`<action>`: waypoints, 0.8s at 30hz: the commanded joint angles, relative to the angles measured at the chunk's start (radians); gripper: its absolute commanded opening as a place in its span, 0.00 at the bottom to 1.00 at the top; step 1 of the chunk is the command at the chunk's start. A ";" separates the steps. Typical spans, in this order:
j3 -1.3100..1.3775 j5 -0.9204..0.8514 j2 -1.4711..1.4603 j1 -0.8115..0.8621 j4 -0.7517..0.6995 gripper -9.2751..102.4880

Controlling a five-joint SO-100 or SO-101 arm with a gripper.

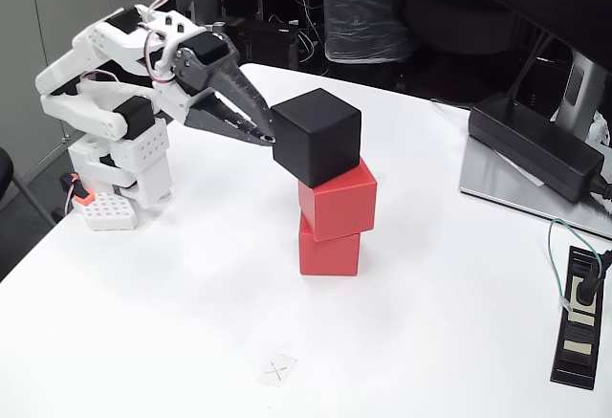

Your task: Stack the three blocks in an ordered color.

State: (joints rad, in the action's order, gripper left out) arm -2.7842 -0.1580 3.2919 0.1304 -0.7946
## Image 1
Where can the black block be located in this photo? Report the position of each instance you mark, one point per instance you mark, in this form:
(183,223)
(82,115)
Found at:
(315,136)

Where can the red block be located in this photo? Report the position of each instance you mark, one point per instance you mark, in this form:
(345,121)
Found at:
(344,203)
(330,257)

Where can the black equipment box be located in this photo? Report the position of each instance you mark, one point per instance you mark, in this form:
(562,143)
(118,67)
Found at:
(268,45)

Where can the white perforated table clamp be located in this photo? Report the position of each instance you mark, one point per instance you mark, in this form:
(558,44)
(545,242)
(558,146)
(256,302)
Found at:
(110,212)

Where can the plastic-wrapped black equipment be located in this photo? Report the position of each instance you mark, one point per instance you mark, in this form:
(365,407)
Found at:
(363,16)

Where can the black office chair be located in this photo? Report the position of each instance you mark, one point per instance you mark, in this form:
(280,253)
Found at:
(5,174)

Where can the clear tape with X mark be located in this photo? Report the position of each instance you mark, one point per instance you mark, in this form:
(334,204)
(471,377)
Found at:
(278,370)

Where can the silver monitor stand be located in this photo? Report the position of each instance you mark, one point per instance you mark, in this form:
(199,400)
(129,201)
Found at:
(507,183)

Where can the white paper sheet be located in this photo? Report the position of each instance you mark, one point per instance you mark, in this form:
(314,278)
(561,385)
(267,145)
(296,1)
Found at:
(523,171)

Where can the black power adapter brick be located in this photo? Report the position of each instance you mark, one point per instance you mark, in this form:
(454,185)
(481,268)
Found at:
(531,145)

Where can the white plastic bag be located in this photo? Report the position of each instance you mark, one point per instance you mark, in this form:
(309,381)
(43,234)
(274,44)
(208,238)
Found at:
(600,128)

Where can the black power plug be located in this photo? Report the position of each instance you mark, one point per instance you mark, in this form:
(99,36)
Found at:
(585,291)

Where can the black power strip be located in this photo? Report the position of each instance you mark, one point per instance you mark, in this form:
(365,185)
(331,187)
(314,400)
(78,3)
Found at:
(576,351)

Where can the silver post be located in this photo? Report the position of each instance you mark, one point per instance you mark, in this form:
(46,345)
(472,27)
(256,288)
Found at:
(217,26)

